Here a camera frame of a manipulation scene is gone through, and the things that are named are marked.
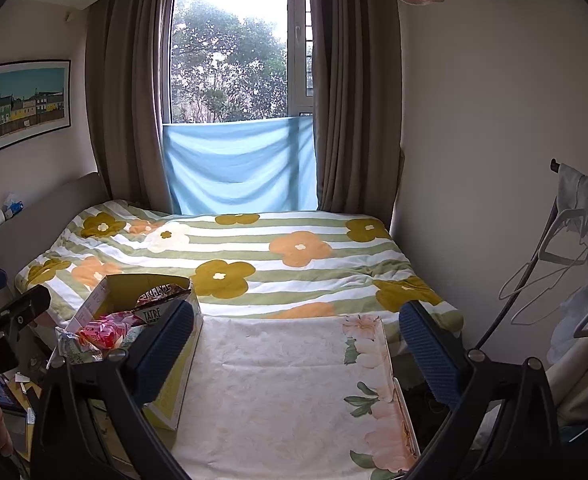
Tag red white snack packet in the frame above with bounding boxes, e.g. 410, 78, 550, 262
78, 312, 145, 352

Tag blue white bottle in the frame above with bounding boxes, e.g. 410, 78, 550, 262
4, 192, 25, 219

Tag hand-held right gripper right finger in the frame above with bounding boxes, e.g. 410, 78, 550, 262
399, 301, 561, 480

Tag striped floral blanket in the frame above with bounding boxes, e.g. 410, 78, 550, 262
14, 200, 466, 357

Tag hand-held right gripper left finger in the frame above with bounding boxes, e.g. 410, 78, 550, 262
31, 300, 195, 480

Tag pale blue hanging garment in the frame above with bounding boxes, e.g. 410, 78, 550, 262
555, 162, 588, 242

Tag grey bed headboard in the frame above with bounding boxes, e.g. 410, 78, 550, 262
0, 172, 110, 282

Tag white wire hangers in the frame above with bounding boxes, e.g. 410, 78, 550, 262
498, 206, 588, 327

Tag heap of pale clothes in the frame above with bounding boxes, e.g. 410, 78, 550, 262
543, 240, 588, 443

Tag white grey chips bag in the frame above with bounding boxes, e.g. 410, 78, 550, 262
55, 327, 105, 367

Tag framed houses picture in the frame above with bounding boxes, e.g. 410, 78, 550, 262
0, 59, 73, 158

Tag light blue cloth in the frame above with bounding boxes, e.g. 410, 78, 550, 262
162, 115, 321, 217

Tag window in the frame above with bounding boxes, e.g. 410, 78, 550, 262
166, 0, 315, 127

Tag yellow-green cardboard box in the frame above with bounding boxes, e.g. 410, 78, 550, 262
56, 274, 205, 432

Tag white black-print snack packet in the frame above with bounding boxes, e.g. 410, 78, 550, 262
122, 305, 175, 332

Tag brown curtain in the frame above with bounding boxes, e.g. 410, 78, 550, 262
308, 0, 405, 224
84, 0, 181, 214

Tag brown snack packet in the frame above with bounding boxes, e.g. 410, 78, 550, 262
134, 282, 193, 312

